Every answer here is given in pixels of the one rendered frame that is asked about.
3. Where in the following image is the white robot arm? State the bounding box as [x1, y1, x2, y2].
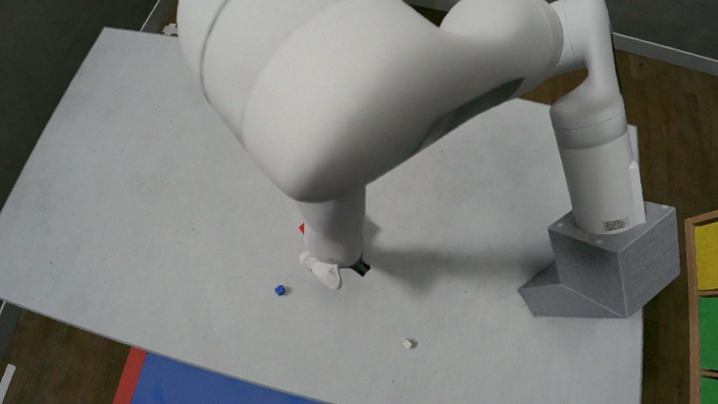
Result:
[177, 0, 645, 290]

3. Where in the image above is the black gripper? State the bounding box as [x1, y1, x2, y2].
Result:
[339, 255, 371, 277]

